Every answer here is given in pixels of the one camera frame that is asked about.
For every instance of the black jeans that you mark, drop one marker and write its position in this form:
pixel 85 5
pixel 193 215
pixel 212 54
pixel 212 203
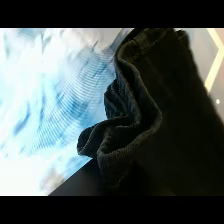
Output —
pixel 173 116

